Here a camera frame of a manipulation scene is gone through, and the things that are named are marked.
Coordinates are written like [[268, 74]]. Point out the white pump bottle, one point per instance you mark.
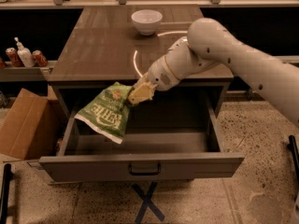
[[24, 54]]

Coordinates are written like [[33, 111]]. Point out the brown cardboard box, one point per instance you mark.
[[30, 129]]

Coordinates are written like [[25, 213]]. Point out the black bar right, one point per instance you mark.
[[292, 147]]

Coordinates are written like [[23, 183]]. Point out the grey drawer cabinet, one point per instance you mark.
[[104, 47]]

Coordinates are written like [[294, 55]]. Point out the red soda can right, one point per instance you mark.
[[40, 59]]

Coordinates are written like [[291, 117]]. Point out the red soda can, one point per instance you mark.
[[40, 59], [13, 56]]

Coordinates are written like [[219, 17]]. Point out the black bar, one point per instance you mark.
[[292, 147], [7, 175]]

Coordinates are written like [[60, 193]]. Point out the green jalapeno chip bag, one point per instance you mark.
[[108, 112]]

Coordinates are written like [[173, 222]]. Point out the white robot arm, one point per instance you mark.
[[208, 44]]

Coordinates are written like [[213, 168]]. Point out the white ceramic bowl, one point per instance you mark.
[[146, 21]]

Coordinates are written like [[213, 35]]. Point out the black bar left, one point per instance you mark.
[[7, 175]]

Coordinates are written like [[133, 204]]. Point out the open grey top drawer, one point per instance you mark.
[[171, 139]]

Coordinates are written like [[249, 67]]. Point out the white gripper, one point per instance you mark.
[[159, 75]]

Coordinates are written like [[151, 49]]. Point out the red soda can left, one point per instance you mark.
[[13, 56]]

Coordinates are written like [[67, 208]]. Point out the grey side shelf left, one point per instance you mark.
[[20, 74]]

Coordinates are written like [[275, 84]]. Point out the grey side shelf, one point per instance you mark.
[[20, 74], [289, 59]]

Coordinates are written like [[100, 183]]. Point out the grey side shelf right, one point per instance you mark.
[[289, 59]]

